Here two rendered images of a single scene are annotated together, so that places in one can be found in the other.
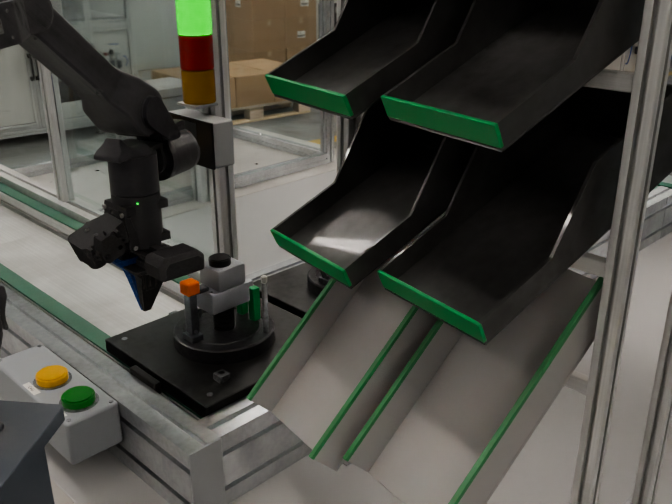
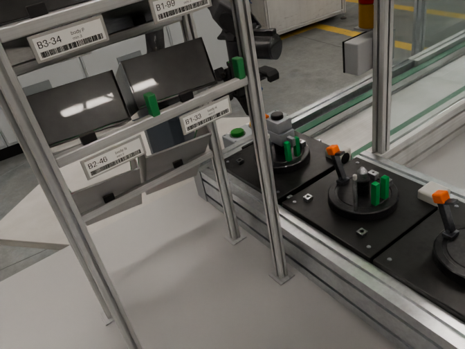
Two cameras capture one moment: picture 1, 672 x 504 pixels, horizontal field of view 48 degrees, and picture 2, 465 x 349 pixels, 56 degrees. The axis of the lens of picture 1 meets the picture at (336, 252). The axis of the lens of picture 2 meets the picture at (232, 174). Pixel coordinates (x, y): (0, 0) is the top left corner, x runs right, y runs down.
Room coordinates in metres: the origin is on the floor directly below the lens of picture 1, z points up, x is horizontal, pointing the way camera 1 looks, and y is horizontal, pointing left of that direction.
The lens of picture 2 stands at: (1.06, -0.77, 1.55)
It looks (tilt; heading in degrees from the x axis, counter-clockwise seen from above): 33 degrees down; 106
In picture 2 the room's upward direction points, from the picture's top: 12 degrees counter-clockwise
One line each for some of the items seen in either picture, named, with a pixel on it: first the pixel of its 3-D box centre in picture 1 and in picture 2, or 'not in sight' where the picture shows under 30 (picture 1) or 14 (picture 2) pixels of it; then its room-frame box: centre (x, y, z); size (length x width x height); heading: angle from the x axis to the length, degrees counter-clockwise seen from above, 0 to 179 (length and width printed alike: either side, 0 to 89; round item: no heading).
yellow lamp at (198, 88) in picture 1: (198, 85); (370, 13); (1.15, 0.21, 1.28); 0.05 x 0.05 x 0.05
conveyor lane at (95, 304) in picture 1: (131, 304); (369, 134); (1.16, 0.35, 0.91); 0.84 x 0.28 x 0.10; 45
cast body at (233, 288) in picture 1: (226, 278); (281, 127); (0.94, 0.15, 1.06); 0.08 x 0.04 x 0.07; 136
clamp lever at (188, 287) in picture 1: (196, 305); not in sight; (0.90, 0.19, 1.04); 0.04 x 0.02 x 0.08; 135
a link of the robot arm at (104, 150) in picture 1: (132, 162); (237, 42); (0.85, 0.24, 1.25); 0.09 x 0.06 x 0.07; 158
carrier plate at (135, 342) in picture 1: (225, 344); (282, 161); (0.93, 0.16, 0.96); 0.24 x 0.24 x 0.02; 45
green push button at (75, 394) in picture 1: (78, 400); (237, 133); (0.79, 0.32, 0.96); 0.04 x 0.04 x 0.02
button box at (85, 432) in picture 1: (56, 399); (257, 133); (0.84, 0.37, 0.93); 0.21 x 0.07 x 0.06; 45
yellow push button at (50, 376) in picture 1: (52, 379); not in sight; (0.84, 0.37, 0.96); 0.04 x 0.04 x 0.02
